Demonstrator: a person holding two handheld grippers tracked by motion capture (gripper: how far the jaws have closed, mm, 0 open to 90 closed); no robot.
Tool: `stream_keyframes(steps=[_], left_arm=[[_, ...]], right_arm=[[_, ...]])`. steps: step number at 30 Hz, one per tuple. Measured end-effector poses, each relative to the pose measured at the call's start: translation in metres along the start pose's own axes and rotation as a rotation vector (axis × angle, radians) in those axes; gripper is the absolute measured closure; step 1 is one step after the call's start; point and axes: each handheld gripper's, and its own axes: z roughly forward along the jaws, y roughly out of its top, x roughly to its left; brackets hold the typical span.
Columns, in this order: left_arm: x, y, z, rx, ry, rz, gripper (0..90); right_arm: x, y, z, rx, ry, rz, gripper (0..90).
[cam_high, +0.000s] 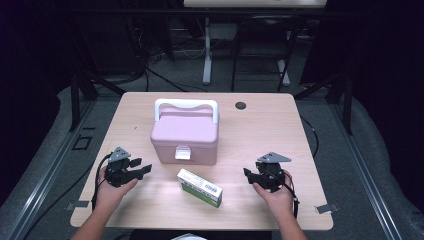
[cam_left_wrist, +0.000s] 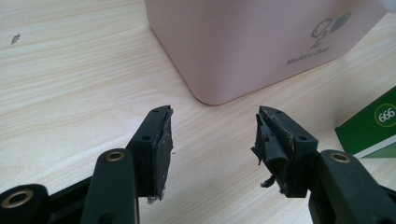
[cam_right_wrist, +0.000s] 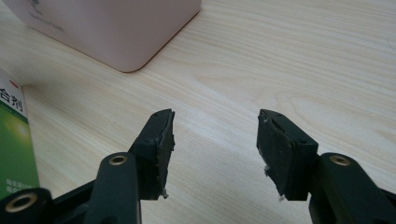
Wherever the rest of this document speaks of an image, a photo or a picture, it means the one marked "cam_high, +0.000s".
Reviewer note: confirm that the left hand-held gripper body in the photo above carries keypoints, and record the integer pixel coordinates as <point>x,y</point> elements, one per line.
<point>116,173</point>

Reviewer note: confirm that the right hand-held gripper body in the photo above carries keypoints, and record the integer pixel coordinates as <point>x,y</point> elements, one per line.
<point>273,176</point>

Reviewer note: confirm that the green white medicine box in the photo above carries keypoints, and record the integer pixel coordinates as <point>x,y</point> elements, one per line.
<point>200,188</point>

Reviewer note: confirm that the pink storage box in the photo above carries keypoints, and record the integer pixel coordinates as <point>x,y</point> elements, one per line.
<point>185,128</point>

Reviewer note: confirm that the person's left hand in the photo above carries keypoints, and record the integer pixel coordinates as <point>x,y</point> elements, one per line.
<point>108,196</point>

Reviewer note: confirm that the person's right hand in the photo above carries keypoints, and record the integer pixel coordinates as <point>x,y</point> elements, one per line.
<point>281,203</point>

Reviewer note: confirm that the black metal stand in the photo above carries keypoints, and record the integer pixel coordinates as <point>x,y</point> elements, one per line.
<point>75,106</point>
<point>348,110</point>

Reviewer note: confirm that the dark curtain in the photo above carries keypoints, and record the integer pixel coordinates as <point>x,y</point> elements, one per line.
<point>26,100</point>
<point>390,83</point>

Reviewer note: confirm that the white desk leg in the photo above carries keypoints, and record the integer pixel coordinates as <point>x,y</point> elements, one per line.
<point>207,60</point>

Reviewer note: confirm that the black chair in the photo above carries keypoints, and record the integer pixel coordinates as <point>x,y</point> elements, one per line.
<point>266,25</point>

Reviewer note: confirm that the metal table bracket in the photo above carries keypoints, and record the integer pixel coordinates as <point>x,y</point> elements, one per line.
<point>326,208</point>
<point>78,204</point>

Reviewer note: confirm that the aluminium floor rail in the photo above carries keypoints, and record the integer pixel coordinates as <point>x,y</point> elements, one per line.
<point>371,186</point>
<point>40,188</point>

